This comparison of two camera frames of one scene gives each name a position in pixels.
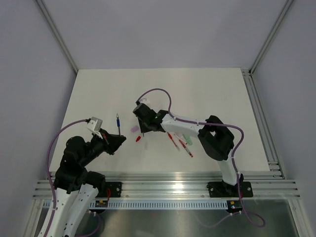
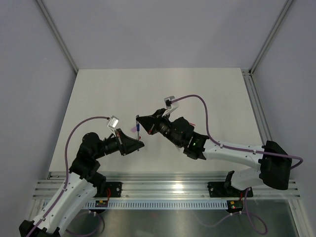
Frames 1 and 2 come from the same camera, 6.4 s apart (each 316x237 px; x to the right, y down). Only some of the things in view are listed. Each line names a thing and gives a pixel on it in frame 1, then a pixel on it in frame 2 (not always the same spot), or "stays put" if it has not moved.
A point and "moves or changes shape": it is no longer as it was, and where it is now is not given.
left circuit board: [101, 203] stays put
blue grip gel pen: [118, 124] moves or changes shape
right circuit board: [233, 206] stays put
